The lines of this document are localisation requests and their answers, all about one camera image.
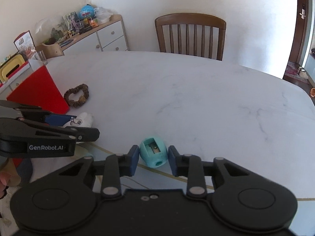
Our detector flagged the brown beaded bracelet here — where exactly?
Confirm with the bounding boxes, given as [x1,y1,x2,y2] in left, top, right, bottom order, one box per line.
[63,83,90,108]

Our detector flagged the white keychain pouch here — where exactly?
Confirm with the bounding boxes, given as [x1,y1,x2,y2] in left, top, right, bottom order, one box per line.
[63,112,98,143]

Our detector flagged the teal pencil sharpener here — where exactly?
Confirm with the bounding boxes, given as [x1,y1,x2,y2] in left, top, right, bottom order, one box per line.
[139,136,168,168]

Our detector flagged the person's left hand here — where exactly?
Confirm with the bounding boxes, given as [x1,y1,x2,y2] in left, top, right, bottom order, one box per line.
[1,158,21,199]

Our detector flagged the red and white cardboard box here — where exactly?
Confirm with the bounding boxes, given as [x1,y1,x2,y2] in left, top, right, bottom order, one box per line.
[1,60,69,114]

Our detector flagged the drinking glass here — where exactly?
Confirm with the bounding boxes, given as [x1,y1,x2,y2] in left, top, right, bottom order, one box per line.
[37,50,47,65]

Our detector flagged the wooden desk organizer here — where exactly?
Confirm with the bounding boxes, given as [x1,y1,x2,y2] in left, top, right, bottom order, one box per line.
[36,43,72,59]

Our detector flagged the yellow tissue box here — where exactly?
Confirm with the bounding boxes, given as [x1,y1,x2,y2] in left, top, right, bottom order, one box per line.
[0,53,25,83]

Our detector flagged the red white snack bag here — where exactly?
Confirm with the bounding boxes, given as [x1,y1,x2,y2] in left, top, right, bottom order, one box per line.
[13,31,36,61]

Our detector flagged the white drawer sideboard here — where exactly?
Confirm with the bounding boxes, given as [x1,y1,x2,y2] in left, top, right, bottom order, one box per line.
[61,14,129,55]

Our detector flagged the blue globe toy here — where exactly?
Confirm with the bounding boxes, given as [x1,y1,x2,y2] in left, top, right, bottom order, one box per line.
[78,4,95,20]

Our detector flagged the clear plastic bag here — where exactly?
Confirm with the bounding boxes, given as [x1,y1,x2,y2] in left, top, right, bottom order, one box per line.
[94,7,113,24]

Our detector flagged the wooden dining chair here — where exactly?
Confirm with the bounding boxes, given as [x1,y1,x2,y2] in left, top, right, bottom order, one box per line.
[155,13,227,61]

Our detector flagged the dark wooden door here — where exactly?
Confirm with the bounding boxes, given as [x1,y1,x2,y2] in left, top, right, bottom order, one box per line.
[288,0,313,75]

